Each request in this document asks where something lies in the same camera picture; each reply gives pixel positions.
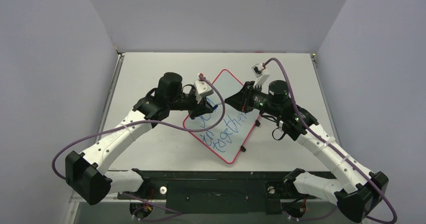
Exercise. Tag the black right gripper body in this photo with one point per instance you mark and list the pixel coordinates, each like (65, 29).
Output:
(245, 98)

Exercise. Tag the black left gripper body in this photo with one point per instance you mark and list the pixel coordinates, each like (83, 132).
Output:
(190, 104)

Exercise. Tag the pink framed whiteboard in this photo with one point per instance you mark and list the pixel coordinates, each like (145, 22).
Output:
(226, 138)

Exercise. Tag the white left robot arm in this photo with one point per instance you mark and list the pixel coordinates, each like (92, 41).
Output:
(87, 172)

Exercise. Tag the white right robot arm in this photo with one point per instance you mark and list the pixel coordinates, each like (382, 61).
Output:
(355, 189)

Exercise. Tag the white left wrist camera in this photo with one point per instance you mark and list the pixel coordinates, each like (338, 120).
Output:
(202, 89)

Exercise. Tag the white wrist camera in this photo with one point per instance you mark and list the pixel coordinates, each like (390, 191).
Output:
(261, 73)
(202, 89)

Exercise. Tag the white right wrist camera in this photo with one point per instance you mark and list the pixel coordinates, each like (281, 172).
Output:
(261, 73)

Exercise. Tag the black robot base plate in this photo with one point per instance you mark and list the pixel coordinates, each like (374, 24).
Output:
(218, 205)

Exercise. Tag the aluminium frame rail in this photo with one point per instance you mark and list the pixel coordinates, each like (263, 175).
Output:
(133, 196)

